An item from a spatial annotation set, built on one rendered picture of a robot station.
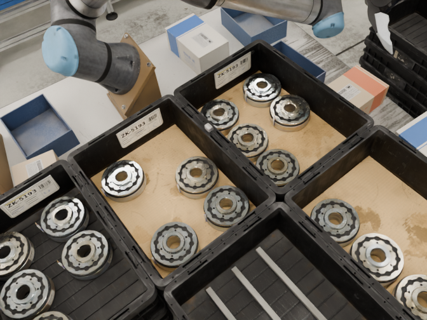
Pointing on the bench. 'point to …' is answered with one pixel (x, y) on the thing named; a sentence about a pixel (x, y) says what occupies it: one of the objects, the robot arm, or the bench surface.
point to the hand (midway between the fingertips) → (424, 27)
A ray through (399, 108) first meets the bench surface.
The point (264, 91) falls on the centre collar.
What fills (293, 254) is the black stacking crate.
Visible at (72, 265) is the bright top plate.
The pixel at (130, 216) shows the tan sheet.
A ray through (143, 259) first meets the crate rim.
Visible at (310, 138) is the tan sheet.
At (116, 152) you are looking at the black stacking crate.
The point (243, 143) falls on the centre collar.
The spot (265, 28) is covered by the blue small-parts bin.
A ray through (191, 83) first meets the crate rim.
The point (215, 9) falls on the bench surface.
